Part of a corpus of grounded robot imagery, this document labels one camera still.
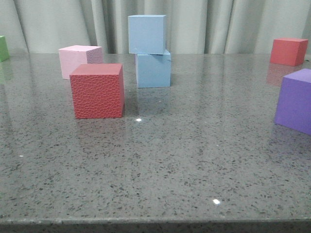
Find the green foam cube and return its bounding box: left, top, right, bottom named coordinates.
left=0, top=35, right=9, bottom=62

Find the light blue foam cube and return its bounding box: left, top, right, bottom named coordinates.
left=128, top=15, right=166, bottom=54
left=135, top=50, right=171, bottom=88

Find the pink foam cube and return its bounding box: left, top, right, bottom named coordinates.
left=58, top=45, right=103, bottom=80

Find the grey-green curtain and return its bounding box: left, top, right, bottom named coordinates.
left=0, top=0, right=311, bottom=54

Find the far red foam cube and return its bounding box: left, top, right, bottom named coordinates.
left=270, top=38, right=309, bottom=66

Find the near purple foam cube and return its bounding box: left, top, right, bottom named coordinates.
left=275, top=68, right=311, bottom=134

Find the textured red foam cube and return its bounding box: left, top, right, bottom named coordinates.
left=70, top=63, right=125, bottom=119

